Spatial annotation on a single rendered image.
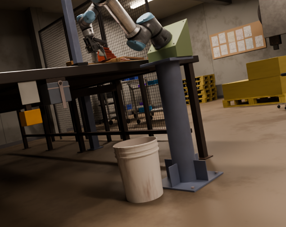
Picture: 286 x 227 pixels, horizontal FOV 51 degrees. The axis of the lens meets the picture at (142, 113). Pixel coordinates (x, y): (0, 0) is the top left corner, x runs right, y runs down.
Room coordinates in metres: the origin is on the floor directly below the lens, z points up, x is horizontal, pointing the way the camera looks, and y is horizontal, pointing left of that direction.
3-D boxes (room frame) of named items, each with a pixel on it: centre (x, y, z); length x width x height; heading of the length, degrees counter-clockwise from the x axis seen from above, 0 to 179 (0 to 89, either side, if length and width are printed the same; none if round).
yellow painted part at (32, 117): (1.64, 0.61, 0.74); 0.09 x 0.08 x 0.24; 133
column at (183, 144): (2.12, -0.23, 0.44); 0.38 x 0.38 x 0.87; 46
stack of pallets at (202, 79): (9.31, -1.75, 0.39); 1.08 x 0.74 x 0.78; 46
